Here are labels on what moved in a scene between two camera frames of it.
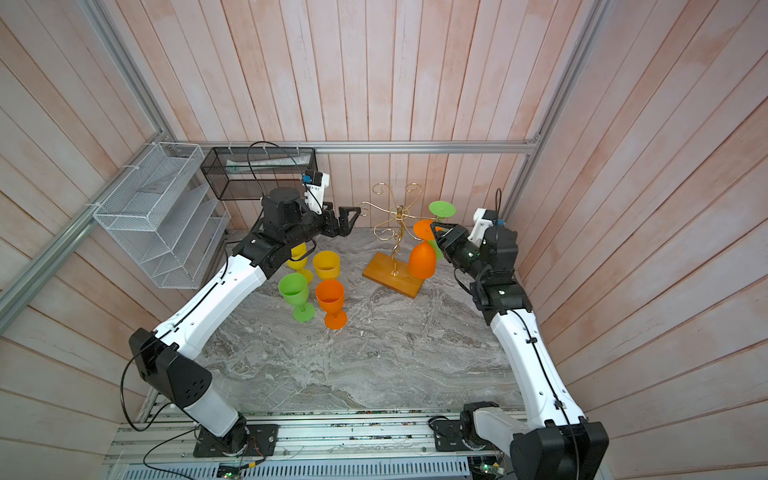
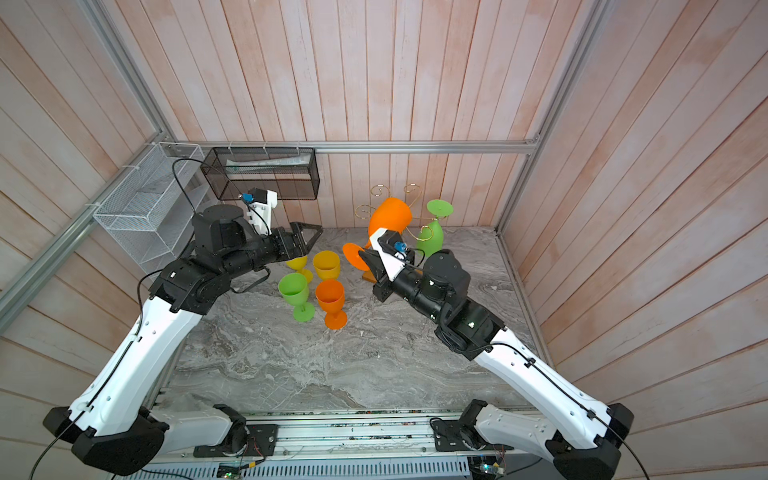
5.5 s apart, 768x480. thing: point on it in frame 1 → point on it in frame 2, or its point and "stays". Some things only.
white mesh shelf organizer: (168, 214) stays
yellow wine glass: (327, 265) stays
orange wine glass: (331, 296) stays
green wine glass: (294, 289) stays
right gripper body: (461, 253) → (386, 291)
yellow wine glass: (299, 263) stays
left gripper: (332, 230) → (301, 248)
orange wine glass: (423, 256) → (393, 214)
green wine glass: (440, 210) stays
